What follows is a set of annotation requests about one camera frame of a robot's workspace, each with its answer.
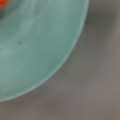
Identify teal bowl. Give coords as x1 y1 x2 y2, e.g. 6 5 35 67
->
0 0 89 102

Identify orange carrot toy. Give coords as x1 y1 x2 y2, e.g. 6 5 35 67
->
0 0 10 13

